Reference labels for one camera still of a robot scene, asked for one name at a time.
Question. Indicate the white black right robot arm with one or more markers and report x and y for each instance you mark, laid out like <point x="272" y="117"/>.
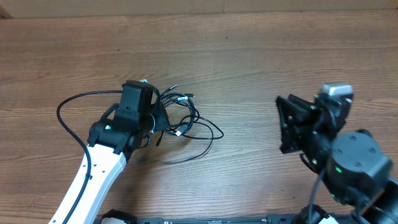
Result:
<point x="351" y="166"/>

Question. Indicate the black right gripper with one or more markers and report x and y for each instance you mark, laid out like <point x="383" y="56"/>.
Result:
<point x="296" y="134"/>

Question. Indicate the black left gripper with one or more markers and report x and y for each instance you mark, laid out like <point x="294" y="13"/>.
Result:
<point x="163" y="122"/>

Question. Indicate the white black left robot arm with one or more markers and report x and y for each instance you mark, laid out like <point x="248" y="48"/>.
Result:
<point x="110" y="144"/>

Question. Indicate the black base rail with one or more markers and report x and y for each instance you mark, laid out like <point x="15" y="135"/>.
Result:
<point x="217" y="220"/>

